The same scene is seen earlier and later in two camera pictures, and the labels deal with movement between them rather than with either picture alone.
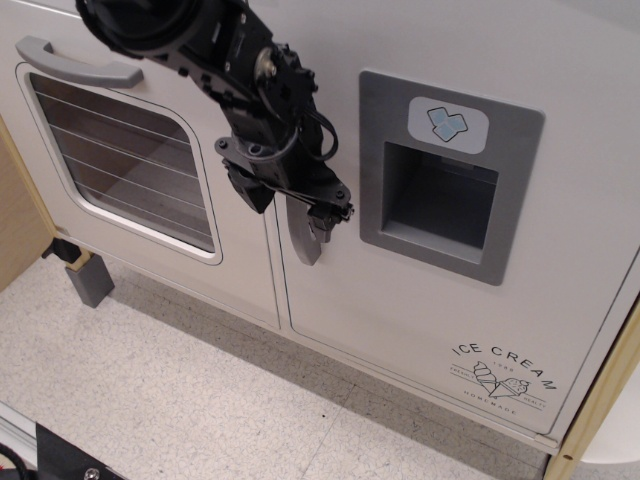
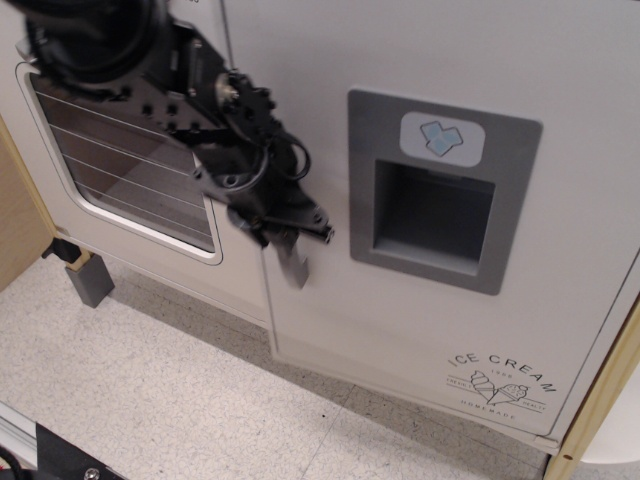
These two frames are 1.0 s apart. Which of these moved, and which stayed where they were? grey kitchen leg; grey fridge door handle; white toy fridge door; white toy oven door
Moved: grey fridge door handle
Stayed: grey kitchen leg; white toy fridge door; white toy oven door
